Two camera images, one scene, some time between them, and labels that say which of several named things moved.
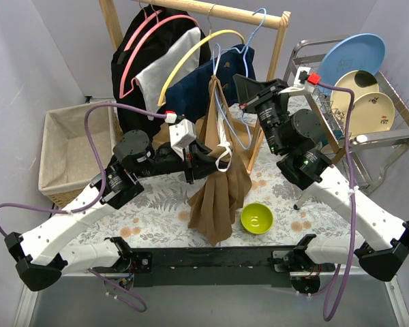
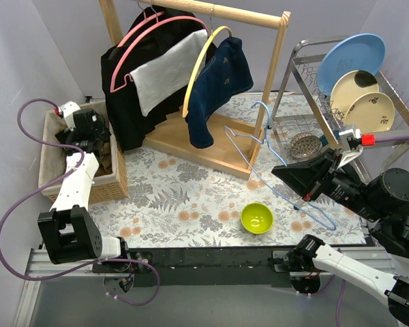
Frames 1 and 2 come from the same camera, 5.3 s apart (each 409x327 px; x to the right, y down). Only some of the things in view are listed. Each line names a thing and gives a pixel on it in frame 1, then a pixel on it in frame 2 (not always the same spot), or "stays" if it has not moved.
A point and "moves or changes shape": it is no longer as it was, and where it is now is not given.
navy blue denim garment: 189,97 moves or changes shape
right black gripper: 260,96 -> 322,176
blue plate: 362,52 stays
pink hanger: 135,30 moves or changes shape
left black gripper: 191,163 -> 63,137
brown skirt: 228,185 -> 103,153
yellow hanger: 160,102 -> 184,114
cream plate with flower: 372,112 stays
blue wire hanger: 250,147 -> 266,131
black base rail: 209,268 stays
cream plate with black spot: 360,82 stays
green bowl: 257,218 stays
